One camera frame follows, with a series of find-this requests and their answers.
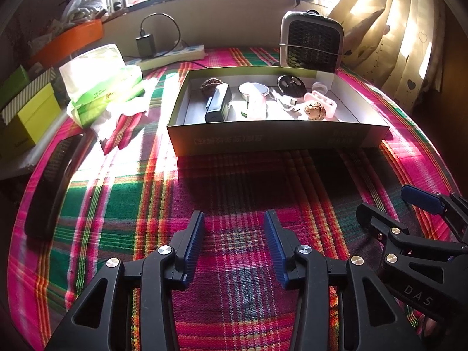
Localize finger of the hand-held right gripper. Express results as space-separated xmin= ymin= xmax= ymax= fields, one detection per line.
xmin=356 ymin=205 xmax=468 ymax=263
xmin=401 ymin=185 xmax=468 ymax=244

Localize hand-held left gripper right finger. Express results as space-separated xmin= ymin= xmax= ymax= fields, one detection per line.
xmin=264 ymin=210 xmax=417 ymax=351

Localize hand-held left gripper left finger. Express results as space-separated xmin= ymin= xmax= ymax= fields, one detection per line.
xmin=44 ymin=210 xmax=206 ymax=351

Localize green white cardboard box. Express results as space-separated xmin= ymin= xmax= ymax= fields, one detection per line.
xmin=166 ymin=66 xmax=391 ymax=158

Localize black electric shaver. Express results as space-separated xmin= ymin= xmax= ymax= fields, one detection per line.
xmin=204 ymin=83 xmax=232 ymax=123

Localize white usb adapter cable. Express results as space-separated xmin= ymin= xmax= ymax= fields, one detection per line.
xmin=270 ymin=90 xmax=298 ymax=112

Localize round grey compact mirror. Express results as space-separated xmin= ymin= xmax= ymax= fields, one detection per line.
xmin=238 ymin=82 xmax=270 ymax=100

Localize black disc with three mirrors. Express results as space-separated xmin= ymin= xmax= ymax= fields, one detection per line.
xmin=277 ymin=75 xmax=307 ymax=96

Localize crumpled white tissue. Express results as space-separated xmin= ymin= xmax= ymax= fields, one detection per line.
xmin=91 ymin=97 xmax=151 ymax=142

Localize black hairbrush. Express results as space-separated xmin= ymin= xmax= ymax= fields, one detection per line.
xmin=24 ymin=133 xmax=86 ymax=240

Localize heart print curtain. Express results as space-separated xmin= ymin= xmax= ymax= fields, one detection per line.
xmin=329 ymin=0 xmax=454 ymax=114

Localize open green tissue pack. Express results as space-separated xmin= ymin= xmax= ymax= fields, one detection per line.
xmin=58 ymin=44 xmax=144 ymax=108

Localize grey portable fan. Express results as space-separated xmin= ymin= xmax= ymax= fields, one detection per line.
xmin=278 ymin=9 xmax=345 ymax=74

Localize white power strip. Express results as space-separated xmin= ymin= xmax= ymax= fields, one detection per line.
xmin=122 ymin=44 xmax=206 ymax=72

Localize yellow-green box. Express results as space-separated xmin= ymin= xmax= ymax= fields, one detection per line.
xmin=0 ymin=82 xmax=62 ymax=150

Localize black charger adapter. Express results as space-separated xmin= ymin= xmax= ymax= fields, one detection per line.
xmin=136 ymin=34 xmax=156 ymax=58

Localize striped box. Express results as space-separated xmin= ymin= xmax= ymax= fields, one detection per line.
xmin=2 ymin=69 xmax=55 ymax=125

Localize orange tray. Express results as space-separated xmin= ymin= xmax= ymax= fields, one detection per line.
xmin=31 ymin=19 xmax=105 ymax=68

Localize bright green box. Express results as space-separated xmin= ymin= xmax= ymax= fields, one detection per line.
xmin=0 ymin=65 xmax=32 ymax=108

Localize pile of clear plastic bags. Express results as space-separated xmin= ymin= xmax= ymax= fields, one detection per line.
xmin=60 ymin=0 xmax=110 ymax=26

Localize black charger cable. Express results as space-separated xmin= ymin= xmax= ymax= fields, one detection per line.
xmin=140 ymin=13 xmax=181 ymax=50

